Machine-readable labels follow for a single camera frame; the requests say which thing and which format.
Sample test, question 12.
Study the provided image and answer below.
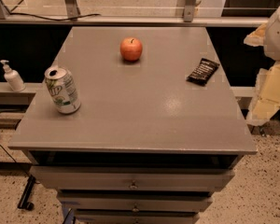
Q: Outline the metal window frame rail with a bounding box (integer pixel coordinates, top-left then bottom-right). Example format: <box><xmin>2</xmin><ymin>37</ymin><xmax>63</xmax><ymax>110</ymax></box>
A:
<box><xmin>0</xmin><ymin>0</ymin><xmax>268</xmax><ymax>27</ymax></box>

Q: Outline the grey drawer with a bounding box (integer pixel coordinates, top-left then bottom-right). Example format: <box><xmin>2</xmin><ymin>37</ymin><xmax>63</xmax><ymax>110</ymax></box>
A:
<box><xmin>57</xmin><ymin>192</ymin><xmax>213</xmax><ymax>212</ymax></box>
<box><xmin>75</xmin><ymin>211</ymin><xmax>199</xmax><ymax>224</ymax></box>
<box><xmin>30</xmin><ymin>166</ymin><xmax>234</xmax><ymax>192</ymax></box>

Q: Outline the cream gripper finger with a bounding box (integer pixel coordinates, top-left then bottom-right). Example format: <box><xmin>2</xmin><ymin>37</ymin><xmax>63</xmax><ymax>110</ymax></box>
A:
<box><xmin>244</xmin><ymin>23</ymin><xmax>267</xmax><ymax>47</ymax></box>
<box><xmin>246</xmin><ymin>62</ymin><xmax>280</xmax><ymax>126</ymax></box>

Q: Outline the white pump soap bottle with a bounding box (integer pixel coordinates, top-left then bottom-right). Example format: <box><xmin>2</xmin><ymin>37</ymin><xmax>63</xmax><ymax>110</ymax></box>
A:
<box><xmin>0</xmin><ymin>60</ymin><xmax>25</xmax><ymax>92</ymax></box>

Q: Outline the black floor bracket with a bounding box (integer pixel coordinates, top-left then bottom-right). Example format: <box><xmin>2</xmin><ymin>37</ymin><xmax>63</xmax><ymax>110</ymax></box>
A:
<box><xmin>18</xmin><ymin>175</ymin><xmax>35</xmax><ymax>211</ymax></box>

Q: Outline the black cable on ledge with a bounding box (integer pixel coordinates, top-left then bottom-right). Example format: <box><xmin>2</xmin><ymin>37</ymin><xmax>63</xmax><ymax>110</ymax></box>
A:
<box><xmin>8</xmin><ymin>12</ymin><xmax>102</xmax><ymax>21</ymax></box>

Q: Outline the bottom grey drawer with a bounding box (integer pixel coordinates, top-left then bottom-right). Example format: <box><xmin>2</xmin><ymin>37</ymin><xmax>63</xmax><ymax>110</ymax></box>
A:
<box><xmin>75</xmin><ymin>211</ymin><xmax>199</xmax><ymax>224</ymax></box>

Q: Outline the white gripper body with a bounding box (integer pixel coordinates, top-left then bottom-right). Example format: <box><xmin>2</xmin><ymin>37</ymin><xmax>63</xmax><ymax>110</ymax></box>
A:
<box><xmin>263</xmin><ymin>7</ymin><xmax>280</xmax><ymax>61</ymax></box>

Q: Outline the top grey drawer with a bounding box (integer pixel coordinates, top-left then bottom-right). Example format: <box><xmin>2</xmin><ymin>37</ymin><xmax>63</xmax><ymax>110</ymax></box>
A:
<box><xmin>30</xmin><ymin>166</ymin><xmax>234</xmax><ymax>192</ymax></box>

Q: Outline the red apple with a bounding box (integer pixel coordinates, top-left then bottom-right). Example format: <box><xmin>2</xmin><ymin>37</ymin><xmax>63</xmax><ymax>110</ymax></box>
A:
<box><xmin>119</xmin><ymin>37</ymin><xmax>143</xmax><ymax>62</ymax></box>

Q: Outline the grey drawer cabinet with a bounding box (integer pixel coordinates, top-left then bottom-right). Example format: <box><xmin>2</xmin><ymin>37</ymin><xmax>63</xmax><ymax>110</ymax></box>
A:
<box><xmin>7</xmin><ymin>26</ymin><xmax>259</xmax><ymax>224</ymax></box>

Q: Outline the middle grey drawer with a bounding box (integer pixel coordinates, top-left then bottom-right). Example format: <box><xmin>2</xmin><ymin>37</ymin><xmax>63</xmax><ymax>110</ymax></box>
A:
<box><xmin>57</xmin><ymin>192</ymin><xmax>213</xmax><ymax>212</ymax></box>

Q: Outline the black snack packet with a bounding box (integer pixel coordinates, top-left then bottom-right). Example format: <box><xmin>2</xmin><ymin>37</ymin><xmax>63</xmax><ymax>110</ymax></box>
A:
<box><xmin>186</xmin><ymin>58</ymin><xmax>219</xmax><ymax>86</ymax></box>

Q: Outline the black floor cable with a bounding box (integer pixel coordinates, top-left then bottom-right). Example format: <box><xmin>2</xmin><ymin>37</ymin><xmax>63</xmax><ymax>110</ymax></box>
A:
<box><xmin>0</xmin><ymin>109</ymin><xmax>32</xmax><ymax>177</ymax></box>

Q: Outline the green white 7up can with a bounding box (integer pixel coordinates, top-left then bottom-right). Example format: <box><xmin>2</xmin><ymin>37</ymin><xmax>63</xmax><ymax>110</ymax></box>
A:
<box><xmin>45</xmin><ymin>66</ymin><xmax>81</xmax><ymax>114</ymax></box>

